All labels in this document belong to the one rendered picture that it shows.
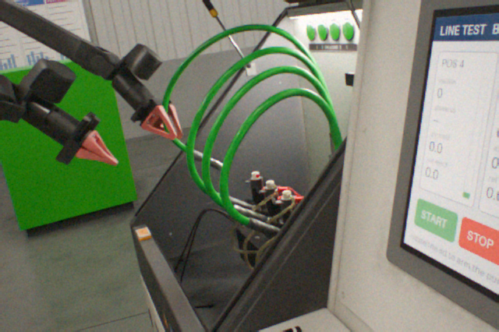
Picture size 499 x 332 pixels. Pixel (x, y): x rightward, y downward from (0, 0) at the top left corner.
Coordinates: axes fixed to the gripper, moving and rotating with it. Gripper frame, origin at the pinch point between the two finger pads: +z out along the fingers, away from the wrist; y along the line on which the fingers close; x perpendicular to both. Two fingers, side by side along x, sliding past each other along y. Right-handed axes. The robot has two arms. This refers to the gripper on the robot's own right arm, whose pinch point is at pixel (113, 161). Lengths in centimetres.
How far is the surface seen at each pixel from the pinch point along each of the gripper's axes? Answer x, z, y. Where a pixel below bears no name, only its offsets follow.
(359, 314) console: -36, 40, 12
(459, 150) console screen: -48, 28, 37
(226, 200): -19.9, 17.9, 11.2
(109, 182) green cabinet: 316, 14, -114
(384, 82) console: -33, 22, 40
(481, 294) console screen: -55, 37, 27
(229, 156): -19.4, 13.9, 17.4
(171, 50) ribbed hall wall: 653, -10, -16
